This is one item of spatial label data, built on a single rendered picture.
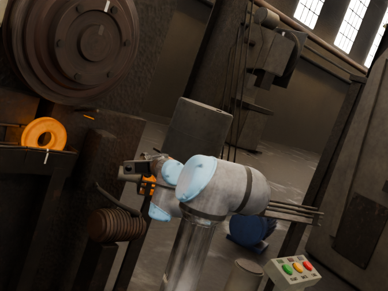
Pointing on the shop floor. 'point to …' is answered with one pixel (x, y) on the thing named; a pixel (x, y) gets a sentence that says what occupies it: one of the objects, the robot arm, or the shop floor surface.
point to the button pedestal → (302, 279)
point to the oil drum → (196, 131)
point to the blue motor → (251, 231)
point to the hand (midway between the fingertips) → (139, 162)
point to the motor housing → (105, 246)
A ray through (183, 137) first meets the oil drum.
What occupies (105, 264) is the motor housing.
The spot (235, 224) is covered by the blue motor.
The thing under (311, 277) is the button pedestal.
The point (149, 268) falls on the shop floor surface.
